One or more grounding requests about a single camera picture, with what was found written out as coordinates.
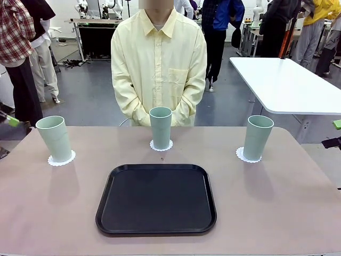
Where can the person in dark jacket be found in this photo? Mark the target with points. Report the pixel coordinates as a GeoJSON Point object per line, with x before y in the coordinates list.
{"type": "Point", "coordinates": [277, 26]}

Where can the person in yellow shirt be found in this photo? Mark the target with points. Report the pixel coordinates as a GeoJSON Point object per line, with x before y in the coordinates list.
{"type": "Point", "coordinates": [157, 58]}

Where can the black bag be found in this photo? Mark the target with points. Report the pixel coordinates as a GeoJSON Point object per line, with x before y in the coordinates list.
{"type": "Point", "coordinates": [236, 38]}

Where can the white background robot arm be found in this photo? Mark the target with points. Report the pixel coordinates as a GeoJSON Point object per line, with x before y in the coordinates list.
{"type": "Point", "coordinates": [81, 8]}
{"type": "Point", "coordinates": [114, 8]}
{"type": "Point", "coordinates": [257, 13]}

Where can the white scalloped paper coaster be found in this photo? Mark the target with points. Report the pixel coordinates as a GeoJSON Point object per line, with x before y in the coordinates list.
{"type": "Point", "coordinates": [61, 164]}
{"type": "Point", "coordinates": [151, 145]}
{"type": "Point", "coordinates": [239, 154]}

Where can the person's left forearm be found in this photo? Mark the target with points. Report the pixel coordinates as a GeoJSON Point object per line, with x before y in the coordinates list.
{"type": "Point", "coordinates": [189, 104]}

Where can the person in plaid shirt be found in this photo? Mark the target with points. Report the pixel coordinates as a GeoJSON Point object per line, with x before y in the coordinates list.
{"type": "Point", "coordinates": [13, 32]}

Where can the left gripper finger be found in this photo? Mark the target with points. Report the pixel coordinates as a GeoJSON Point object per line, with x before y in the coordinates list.
{"type": "Point", "coordinates": [3, 153]}
{"type": "Point", "coordinates": [13, 122]}

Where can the white rounded table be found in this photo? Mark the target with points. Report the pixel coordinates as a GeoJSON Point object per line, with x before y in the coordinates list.
{"type": "Point", "coordinates": [279, 85]}

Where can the white floor appliance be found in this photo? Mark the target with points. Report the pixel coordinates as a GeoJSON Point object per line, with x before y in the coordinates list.
{"type": "Point", "coordinates": [5, 88]}

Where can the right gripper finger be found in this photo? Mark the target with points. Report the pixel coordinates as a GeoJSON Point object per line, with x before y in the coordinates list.
{"type": "Point", "coordinates": [337, 123]}
{"type": "Point", "coordinates": [333, 142]}

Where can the person in blue jacket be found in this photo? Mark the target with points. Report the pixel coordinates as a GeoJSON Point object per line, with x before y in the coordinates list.
{"type": "Point", "coordinates": [221, 16]}

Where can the grey background desk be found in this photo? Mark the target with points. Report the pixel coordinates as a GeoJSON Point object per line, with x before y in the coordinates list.
{"type": "Point", "coordinates": [250, 34]}

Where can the person in yellow jacket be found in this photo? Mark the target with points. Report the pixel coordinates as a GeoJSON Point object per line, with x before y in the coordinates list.
{"type": "Point", "coordinates": [319, 13]}

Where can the orange black pole stand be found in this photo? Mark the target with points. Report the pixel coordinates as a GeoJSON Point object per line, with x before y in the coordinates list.
{"type": "Point", "coordinates": [286, 40]}

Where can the person in grey black clothes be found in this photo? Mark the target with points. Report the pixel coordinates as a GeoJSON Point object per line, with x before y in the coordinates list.
{"type": "Point", "coordinates": [329, 53]}

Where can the person in black vest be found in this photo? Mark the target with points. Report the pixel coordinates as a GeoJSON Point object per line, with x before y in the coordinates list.
{"type": "Point", "coordinates": [45, 61]}

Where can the black workbench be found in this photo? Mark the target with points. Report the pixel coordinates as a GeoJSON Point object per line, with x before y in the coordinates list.
{"type": "Point", "coordinates": [98, 40]}

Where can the tall pale green cup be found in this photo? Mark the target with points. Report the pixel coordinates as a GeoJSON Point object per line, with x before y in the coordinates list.
{"type": "Point", "coordinates": [160, 128]}
{"type": "Point", "coordinates": [54, 141]}
{"type": "Point", "coordinates": [257, 138]}

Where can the black plastic tray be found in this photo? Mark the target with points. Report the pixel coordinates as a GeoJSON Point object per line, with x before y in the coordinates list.
{"type": "Point", "coordinates": [157, 202]}

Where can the person's right forearm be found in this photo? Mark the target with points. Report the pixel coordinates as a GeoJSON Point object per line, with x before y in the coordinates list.
{"type": "Point", "coordinates": [130, 109]}

